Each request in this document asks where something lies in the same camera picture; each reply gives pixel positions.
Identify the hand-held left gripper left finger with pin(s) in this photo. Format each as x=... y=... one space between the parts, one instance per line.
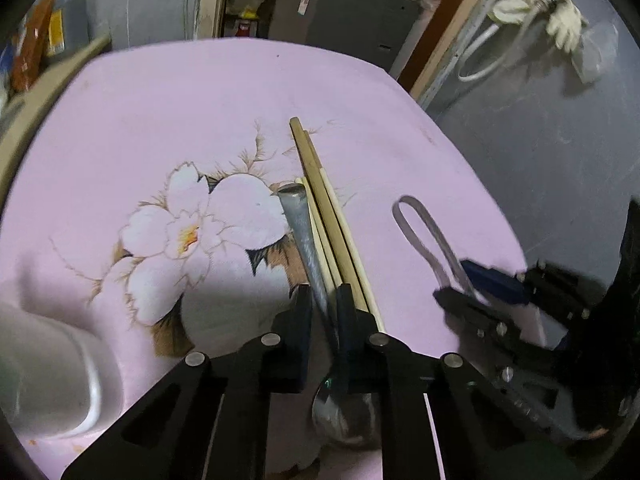
x=303 y=312

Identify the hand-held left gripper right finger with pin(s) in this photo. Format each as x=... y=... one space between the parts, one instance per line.
x=344 y=312

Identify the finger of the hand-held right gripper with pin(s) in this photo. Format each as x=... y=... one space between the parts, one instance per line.
x=480 y=320
x=492 y=282

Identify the wooden chopstick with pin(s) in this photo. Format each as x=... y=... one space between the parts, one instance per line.
x=316 y=235
x=314 y=172
x=324 y=240
x=341 y=222

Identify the metal spoon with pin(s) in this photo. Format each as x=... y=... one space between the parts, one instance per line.
x=300 y=230

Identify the white cup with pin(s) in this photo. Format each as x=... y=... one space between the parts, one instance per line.
x=60 y=360

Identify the clear plastic bag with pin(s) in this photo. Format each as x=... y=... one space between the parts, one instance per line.
x=595 y=55

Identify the pink floral tablecloth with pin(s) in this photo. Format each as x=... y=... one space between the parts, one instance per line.
x=150 y=110

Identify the brown wooden plank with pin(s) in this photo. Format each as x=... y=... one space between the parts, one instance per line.
x=450 y=25

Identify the white work gloves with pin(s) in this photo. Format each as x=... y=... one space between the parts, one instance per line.
x=560 y=17

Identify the small red bottle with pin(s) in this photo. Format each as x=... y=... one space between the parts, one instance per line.
x=244 y=26

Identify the orange-brown snack packet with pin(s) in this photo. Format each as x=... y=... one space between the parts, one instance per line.
x=32 y=40

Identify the pale wooden door frame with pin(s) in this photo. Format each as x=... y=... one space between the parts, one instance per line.
x=212 y=0

